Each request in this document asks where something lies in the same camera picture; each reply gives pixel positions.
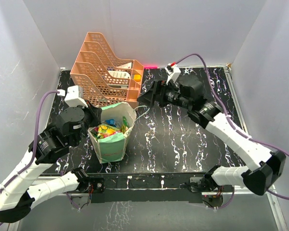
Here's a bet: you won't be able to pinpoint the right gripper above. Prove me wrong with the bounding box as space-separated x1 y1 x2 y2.
137 79 191 110

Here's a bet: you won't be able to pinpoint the green patterned paper bag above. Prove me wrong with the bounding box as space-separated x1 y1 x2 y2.
88 102 142 164

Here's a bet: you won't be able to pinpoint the green snack packet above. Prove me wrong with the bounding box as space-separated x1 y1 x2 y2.
121 116 129 133

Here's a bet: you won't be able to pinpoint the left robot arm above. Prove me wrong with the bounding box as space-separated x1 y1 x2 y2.
0 102 102 223

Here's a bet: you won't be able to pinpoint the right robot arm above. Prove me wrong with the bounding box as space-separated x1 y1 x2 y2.
137 77 286 195

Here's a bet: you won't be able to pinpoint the blue snack packet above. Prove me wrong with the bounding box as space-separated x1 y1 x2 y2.
105 119 119 127

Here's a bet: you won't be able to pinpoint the yellow snack packet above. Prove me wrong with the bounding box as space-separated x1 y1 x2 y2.
96 124 121 139

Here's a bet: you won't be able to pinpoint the yellow sticky notes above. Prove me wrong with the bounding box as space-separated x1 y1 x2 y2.
133 74 142 81

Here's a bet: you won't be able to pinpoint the orange plastic file organizer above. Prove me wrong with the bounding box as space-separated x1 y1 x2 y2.
70 32 144 108

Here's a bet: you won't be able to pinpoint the white papers in organizer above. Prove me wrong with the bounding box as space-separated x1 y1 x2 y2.
108 62 132 78

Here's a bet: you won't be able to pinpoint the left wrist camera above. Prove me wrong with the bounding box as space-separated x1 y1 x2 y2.
57 85 88 108

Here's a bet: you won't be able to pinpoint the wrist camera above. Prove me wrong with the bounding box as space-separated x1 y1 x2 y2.
165 62 181 84
57 85 88 108

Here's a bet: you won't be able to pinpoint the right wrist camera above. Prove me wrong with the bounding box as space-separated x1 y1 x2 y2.
165 62 181 84

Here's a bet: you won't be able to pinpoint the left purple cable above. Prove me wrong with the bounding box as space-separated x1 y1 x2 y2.
0 90 61 229

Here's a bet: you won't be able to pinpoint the black front mounting rail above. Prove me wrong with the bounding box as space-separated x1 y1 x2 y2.
89 172 204 203

